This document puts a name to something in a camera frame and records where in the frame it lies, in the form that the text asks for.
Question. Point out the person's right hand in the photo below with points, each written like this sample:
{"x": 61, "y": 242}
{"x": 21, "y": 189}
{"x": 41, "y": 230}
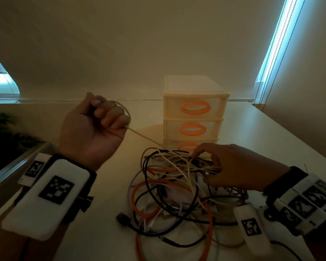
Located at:
{"x": 239, "y": 168}

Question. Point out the bright narrow window strip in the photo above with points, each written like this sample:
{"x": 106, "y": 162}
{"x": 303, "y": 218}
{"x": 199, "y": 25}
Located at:
{"x": 275, "y": 38}

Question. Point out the bright window corner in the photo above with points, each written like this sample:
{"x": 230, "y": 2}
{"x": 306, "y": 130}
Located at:
{"x": 0, "y": 78}

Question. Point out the person's left forearm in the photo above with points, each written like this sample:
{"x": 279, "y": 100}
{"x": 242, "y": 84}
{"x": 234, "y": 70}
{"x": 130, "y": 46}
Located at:
{"x": 0, "y": 247}

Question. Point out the person's left hand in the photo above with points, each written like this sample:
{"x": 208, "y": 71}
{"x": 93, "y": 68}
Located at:
{"x": 84, "y": 133}

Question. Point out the person's right forearm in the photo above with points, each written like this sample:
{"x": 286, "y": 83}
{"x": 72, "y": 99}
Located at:
{"x": 323, "y": 250}

